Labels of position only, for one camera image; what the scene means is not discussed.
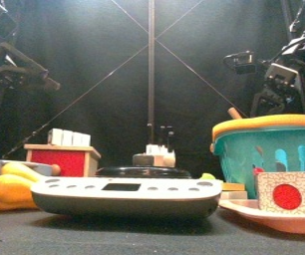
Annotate wooden toy hammer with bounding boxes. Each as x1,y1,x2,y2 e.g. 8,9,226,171
227,107,244,121

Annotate black round stove burner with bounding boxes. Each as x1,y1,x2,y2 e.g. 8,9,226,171
95,165,192,179

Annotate teal basket with orange rim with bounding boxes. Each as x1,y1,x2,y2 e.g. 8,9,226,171
208,114,305,200

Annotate red toy in basket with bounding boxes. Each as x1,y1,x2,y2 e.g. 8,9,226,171
251,166,266,177

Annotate red wooden toy box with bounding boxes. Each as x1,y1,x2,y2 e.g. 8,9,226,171
22,143,103,178

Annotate green toy piece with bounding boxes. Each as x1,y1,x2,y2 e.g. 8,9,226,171
197,172,218,181

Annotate wooden ball knob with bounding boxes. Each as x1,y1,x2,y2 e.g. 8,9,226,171
49,163,64,177

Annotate white patterned cube red dot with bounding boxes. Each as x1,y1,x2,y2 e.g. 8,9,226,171
254,170,305,215

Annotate wooden toy slices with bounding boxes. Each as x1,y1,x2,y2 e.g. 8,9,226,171
219,181,250,201

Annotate grey white toy block set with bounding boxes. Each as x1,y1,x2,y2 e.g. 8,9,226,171
132,125,177,168

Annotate yellow toy bell pepper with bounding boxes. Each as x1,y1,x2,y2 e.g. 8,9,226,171
0,161,50,212

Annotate pink plate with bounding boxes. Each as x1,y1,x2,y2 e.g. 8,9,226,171
218,198,305,236

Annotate grey kitchen scale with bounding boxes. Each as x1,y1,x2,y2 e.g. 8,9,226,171
29,174,223,220

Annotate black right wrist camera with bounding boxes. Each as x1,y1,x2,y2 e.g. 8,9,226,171
222,50,258,76

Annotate thin diagonal frame wire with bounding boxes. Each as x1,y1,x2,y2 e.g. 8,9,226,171
1,0,206,159
109,0,248,118

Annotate metal frame pole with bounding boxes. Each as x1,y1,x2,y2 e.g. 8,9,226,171
147,0,156,144

